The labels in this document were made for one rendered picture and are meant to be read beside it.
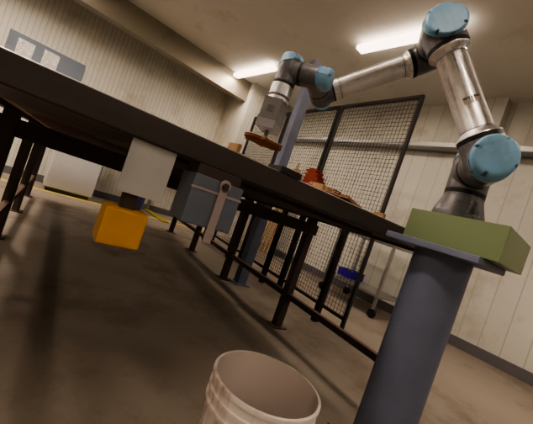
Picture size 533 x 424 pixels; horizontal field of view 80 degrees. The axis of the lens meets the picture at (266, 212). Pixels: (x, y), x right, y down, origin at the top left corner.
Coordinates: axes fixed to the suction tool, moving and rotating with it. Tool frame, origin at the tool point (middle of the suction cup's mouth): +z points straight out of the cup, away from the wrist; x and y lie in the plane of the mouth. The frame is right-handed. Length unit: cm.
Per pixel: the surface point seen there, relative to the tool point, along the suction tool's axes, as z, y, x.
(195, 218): 28.6, 33.7, 2.8
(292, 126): -67, -205, -53
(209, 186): 20.3, 33.2, 3.3
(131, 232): 36, 43, -6
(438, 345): 42, -3, 71
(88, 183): 76, -308, -370
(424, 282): 26, -3, 62
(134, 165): 21, 44, -10
